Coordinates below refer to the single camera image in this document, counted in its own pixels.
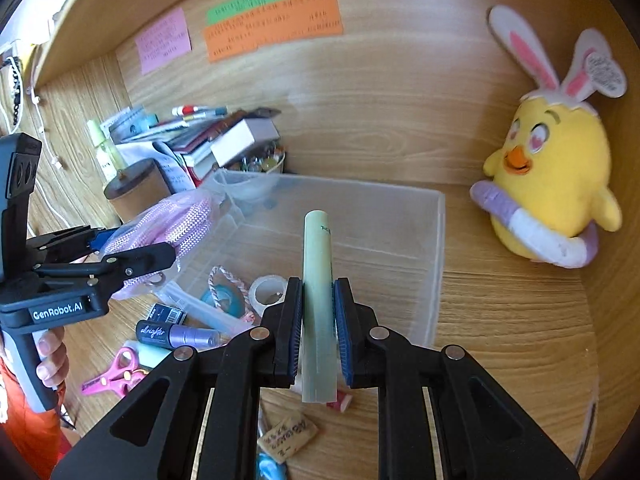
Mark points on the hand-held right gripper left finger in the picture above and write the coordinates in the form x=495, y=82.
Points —
x=295, y=330

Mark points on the small black barcode box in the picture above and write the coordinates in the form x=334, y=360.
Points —
x=167, y=314

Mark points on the blue tape roll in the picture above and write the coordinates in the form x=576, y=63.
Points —
x=222, y=302

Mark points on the white pen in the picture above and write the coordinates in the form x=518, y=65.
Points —
x=207, y=114

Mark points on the small pink eraser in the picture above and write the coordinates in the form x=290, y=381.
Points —
x=340, y=402

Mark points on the brown ceramic mug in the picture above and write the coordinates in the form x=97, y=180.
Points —
x=145, y=200

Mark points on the person's left hand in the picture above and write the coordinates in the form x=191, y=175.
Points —
x=52, y=360

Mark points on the wooden shelf board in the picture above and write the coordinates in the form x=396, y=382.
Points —
x=100, y=10

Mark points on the pale green spray bottle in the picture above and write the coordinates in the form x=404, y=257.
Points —
x=107, y=152

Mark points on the pale mint card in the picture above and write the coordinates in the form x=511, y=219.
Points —
x=150, y=355

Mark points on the pale green paper tube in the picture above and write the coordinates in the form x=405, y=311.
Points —
x=317, y=285

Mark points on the white printed paper sheet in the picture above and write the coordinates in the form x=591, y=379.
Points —
x=170, y=170

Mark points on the black tube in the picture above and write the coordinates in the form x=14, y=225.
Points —
x=185, y=336

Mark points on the dark cover book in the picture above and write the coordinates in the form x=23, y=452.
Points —
x=210, y=132

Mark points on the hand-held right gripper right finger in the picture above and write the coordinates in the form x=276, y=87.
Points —
x=345, y=330

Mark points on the yellow chick plush toy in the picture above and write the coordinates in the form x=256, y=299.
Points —
x=555, y=170

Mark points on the light blue plastic item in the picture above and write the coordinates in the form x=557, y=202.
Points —
x=270, y=467

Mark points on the clear plastic tube pack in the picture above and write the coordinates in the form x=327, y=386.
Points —
x=200, y=310

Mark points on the orange sticky note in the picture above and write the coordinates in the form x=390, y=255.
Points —
x=275, y=30

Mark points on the white cardboard box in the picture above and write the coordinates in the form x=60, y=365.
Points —
x=245, y=140

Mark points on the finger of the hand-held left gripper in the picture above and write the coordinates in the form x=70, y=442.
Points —
x=145, y=260
x=100, y=240

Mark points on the green sticky note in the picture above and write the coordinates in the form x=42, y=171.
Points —
x=250, y=0

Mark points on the pink sticky note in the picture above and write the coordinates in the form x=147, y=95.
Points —
x=162, y=40

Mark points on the clear plastic storage box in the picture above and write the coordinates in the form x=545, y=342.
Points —
x=390, y=240

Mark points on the red cover book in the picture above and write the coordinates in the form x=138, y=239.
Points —
x=200, y=165

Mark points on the dark brown mug lid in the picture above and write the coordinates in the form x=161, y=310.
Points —
x=130, y=177

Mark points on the kraft paper tag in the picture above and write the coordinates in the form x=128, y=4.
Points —
x=290, y=432

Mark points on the person's left forearm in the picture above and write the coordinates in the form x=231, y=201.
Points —
x=25, y=420

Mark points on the red white marker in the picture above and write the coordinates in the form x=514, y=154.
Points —
x=190, y=110

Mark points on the white tape roll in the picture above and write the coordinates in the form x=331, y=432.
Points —
x=262, y=292

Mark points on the bowl of glass beads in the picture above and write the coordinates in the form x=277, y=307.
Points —
x=260, y=165

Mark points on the pink scissors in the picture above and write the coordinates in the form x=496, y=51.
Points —
x=117, y=372

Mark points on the white printed packet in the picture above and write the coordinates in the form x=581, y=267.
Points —
x=125, y=122

